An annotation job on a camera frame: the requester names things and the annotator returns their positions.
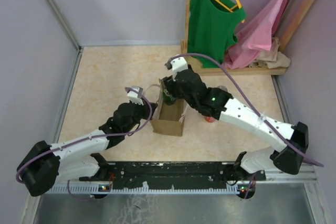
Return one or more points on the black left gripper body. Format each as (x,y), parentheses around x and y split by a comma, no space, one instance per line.
(140,112)

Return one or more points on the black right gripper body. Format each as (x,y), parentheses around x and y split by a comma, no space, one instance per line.
(172,87)

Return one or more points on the red cola can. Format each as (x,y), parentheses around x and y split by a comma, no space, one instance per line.
(209,119)

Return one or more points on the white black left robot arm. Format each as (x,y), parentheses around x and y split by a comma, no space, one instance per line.
(48,164)

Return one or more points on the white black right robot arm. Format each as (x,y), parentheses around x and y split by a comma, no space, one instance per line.
(287,142)

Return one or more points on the green Perrier glass bottle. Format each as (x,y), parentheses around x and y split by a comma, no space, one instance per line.
(167,98)

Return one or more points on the green tank top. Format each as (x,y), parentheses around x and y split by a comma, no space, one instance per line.
(211,27)

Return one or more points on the pink garment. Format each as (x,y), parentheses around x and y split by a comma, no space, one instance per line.
(255,36)

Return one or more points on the beige crumpled cloth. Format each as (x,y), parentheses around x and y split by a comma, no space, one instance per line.
(272,58)

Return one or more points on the wooden clothes rack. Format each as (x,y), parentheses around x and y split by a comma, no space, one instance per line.
(294,14)

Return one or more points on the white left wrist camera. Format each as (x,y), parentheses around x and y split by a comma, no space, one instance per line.
(134,94)

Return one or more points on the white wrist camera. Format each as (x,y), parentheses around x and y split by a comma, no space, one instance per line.
(176,64)
(134,94)

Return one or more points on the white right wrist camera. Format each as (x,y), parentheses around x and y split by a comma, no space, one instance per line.
(176,64)

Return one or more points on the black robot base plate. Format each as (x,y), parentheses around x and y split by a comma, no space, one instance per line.
(177,177)

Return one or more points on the aluminium frame rail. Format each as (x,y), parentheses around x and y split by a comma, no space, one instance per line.
(61,19)

